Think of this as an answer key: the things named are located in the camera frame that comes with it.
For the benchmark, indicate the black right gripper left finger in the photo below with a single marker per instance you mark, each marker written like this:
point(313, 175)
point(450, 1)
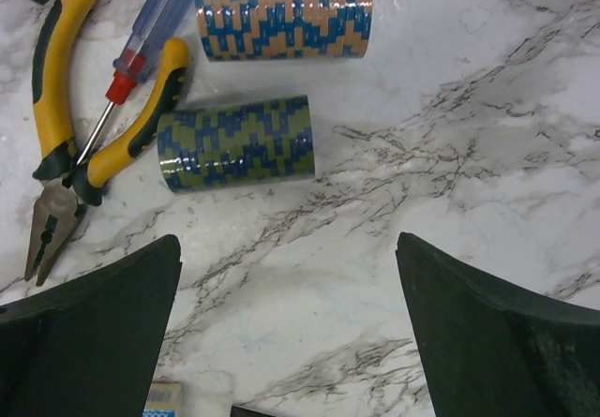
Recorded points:
point(89, 347)

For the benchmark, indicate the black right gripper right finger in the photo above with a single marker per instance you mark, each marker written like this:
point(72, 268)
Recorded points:
point(491, 348)

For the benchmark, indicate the blue playing card deck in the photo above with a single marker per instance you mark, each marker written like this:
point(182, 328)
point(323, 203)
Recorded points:
point(164, 400)

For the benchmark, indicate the green blue poker chip stack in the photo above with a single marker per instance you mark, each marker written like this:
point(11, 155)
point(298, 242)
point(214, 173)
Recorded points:
point(259, 142)

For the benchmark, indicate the orange blue poker chip stack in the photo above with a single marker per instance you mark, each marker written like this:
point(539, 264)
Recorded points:
point(242, 30)

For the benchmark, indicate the yellow black pliers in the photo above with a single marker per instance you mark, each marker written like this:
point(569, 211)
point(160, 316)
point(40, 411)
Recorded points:
point(71, 185)

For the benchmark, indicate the clear handle red screwdriver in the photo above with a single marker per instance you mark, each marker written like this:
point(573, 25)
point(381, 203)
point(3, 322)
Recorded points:
point(156, 22)

